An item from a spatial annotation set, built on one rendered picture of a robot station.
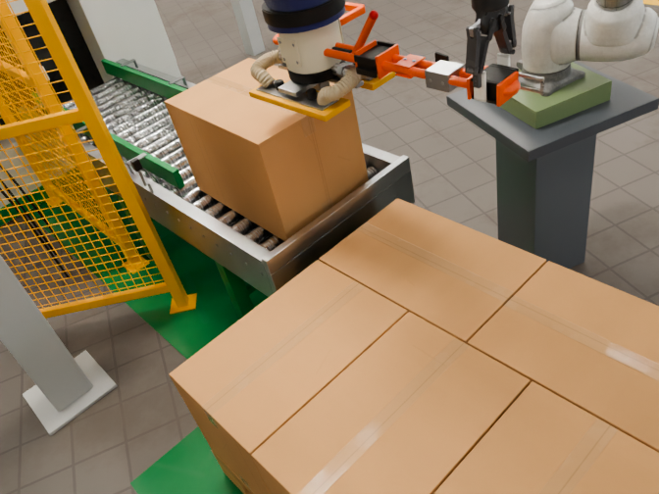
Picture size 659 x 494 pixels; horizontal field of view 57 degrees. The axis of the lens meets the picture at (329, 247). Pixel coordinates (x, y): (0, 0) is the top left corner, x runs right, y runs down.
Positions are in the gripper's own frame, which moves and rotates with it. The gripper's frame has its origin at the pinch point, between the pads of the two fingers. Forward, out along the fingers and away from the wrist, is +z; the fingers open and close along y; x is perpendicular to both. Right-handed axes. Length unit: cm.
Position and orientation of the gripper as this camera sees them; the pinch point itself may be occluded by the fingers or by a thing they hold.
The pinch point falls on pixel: (491, 80)
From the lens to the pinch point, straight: 144.5
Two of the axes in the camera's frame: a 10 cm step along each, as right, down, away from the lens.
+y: -7.1, 5.5, -4.4
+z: 1.9, 7.6, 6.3
